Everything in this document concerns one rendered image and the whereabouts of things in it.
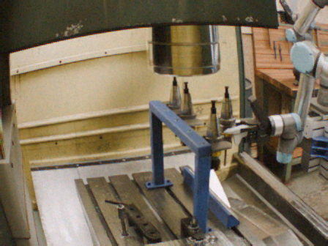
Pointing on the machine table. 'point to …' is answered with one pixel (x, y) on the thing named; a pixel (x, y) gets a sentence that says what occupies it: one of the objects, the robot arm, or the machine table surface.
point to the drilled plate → (198, 241)
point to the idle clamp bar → (134, 214)
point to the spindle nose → (183, 50)
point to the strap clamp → (190, 228)
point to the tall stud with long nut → (121, 218)
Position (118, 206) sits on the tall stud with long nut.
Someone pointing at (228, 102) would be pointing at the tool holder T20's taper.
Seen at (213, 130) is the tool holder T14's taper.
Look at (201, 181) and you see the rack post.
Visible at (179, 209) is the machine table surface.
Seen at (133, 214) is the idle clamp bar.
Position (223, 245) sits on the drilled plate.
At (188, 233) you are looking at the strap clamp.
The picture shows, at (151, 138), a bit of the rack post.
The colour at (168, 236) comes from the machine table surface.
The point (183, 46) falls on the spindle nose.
